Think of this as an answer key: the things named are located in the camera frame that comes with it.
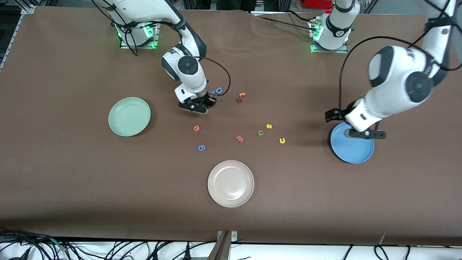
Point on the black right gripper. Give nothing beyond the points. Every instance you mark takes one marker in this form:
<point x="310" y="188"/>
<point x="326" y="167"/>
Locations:
<point x="209" y="99"/>

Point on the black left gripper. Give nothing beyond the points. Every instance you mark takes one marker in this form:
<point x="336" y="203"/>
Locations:
<point x="339" y="114"/>

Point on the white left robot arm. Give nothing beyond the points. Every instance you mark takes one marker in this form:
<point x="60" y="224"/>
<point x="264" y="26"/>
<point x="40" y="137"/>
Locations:
<point x="397" y="79"/>

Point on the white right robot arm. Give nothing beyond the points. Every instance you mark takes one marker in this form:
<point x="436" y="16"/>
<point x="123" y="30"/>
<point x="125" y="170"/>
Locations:
<point x="187" y="66"/>

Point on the blue foam letter D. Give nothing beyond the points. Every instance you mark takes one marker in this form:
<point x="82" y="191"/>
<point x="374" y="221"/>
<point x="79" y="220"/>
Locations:
<point x="218" y="90"/>

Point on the blue plate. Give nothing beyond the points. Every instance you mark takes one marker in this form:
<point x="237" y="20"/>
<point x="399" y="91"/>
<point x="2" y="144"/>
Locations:
<point x="352" y="151"/>

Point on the light green plate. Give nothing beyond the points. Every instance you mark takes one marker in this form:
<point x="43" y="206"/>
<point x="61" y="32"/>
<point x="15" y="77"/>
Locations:
<point x="129" y="116"/>

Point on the beige plate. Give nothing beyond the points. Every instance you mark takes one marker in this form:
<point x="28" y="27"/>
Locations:
<point x="230" y="183"/>

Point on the red background object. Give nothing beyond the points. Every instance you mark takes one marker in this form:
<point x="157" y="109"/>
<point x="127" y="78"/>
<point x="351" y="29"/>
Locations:
<point x="317" y="3"/>

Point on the brown table cover sheet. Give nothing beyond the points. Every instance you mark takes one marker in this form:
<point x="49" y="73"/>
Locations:
<point x="108" y="180"/>

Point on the white tape scrap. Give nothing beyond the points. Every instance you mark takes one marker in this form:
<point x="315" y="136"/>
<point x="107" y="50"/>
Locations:
<point x="382" y="239"/>

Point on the grey metal bar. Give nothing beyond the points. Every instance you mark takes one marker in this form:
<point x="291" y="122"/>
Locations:
<point x="220" y="249"/>

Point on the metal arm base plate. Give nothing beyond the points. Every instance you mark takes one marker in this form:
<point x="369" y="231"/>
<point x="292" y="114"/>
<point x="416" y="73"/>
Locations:
<point x="339" y="51"/>
<point x="156" y="39"/>

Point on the silver metal bracket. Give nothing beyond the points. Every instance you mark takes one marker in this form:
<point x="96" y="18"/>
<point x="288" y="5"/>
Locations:
<point x="234" y="236"/>

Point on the aluminium frame rail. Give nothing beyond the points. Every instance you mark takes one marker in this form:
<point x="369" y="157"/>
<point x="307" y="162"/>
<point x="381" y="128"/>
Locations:
<point x="27" y="9"/>

